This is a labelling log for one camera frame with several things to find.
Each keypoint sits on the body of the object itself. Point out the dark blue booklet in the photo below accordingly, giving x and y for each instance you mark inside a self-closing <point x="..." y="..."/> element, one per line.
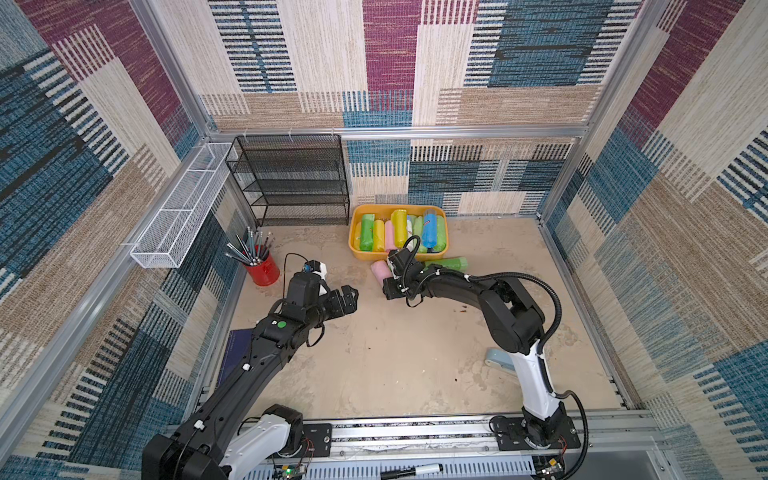
<point x="237" y="346"/>

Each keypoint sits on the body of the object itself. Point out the pink roll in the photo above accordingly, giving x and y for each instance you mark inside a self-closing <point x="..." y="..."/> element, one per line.
<point x="389" y="236"/>
<point x="381" y="271"/>

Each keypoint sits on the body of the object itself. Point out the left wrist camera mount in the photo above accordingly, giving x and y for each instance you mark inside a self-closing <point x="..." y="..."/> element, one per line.
<point x="319" y="269"/>

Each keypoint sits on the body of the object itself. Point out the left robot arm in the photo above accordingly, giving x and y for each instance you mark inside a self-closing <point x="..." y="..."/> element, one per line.
<point x="208" y="445"/>

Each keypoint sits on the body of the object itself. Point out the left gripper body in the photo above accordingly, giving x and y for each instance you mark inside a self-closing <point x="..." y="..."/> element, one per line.
<point x="332" y="306"/>

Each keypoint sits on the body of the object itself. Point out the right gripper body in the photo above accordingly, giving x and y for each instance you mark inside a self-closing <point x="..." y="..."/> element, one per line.
<point x="395" y="288"/>

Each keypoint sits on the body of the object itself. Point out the white wire wall basket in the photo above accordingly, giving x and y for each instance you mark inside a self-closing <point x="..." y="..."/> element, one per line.
<point x="166" y="241"/>

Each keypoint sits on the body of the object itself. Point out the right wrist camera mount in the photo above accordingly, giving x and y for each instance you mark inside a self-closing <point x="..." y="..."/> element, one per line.
<point x="399" y="261"/>

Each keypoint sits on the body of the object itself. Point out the blue trash bag roll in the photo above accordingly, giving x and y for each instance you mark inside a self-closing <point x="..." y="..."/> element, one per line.
<point x="429" y="232"/>

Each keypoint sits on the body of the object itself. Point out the black marker pen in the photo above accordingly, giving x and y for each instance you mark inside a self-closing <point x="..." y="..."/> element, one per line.
<point x="412" y="471"/>

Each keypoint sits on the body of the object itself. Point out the yellow trash bag roll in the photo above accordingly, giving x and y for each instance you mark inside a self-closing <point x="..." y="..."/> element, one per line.
<point x="357" y="236"/>

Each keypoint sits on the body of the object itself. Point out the fat green roll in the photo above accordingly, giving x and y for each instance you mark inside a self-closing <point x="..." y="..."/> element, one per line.
<point x="441" y="234"/>

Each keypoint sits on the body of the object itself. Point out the red pen cup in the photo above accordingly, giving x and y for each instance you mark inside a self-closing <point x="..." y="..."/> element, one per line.
<point x="265" y="273"/>

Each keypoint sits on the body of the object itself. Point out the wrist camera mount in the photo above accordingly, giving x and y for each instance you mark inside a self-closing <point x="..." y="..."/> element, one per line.
<point x="319" y="269"/>
<point x="399" y="261"/>

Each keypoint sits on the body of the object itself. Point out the black mesh shelf rack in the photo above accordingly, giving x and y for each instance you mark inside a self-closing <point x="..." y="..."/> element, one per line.
<point x="292" y="180"/>

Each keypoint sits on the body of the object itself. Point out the green roll with red label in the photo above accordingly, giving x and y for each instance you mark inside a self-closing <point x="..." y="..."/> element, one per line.
<point x="455" y="263"/>

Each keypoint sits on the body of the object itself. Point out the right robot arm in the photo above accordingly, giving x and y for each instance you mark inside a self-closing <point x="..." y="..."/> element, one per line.
<point x="522" y="312"/>

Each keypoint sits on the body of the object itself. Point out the grey blue stapler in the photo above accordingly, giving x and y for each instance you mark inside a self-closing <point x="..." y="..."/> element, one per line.
<point x="500" y="360"/>

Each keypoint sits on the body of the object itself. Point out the light green roll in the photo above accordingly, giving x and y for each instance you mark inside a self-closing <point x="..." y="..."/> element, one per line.
<point x="418" y="230"/>

